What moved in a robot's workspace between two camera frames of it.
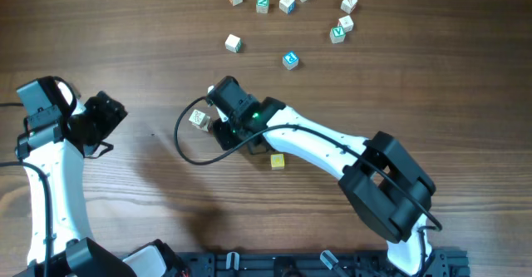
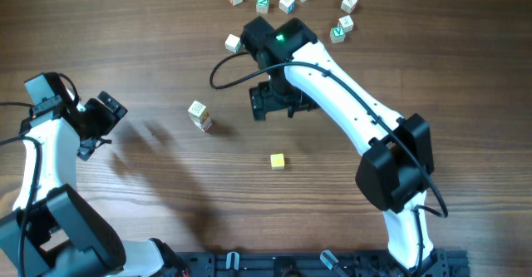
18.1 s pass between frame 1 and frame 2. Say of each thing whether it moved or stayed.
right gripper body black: moved
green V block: stayed
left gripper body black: stayed
